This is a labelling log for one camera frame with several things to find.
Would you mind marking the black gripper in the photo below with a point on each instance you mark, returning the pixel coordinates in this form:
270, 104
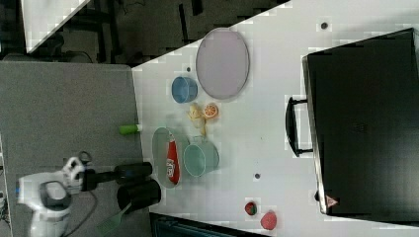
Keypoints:
91, 179

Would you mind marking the red ketchup bottle plush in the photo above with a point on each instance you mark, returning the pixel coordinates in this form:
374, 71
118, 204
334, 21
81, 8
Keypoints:
172, 162

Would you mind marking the green strainer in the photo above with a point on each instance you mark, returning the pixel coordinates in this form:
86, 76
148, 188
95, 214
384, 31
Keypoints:
159, 153

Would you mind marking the green spatula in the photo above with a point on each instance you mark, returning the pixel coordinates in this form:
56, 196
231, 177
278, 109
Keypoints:
110, 224

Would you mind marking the green object at table edge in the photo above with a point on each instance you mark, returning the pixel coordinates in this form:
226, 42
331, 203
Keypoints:
130, 129

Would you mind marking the yellow banana toy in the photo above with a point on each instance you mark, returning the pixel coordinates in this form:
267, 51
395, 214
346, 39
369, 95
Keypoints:
197, 118

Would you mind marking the blue cup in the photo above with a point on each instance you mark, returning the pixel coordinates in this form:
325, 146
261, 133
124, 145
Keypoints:
184, 90

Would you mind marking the orange slice toy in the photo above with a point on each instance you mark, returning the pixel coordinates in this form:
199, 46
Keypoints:
211, 111

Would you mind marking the red strawberry toy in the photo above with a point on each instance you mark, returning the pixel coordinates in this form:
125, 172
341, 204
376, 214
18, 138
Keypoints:
250, 208

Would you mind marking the lilac round plate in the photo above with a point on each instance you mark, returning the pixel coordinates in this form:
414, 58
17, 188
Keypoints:
222, 63

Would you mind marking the pink strawberry toy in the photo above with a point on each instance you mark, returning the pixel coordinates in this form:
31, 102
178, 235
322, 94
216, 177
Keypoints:
269, 221

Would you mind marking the toaster oven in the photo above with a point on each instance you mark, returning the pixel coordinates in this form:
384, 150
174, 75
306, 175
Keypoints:
362, 105

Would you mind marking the blue aluminium frame rail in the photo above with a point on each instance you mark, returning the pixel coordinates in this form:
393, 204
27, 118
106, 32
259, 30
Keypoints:
169, 226

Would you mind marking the teal cup with handle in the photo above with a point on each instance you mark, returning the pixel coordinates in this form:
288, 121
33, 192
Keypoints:
200, 157

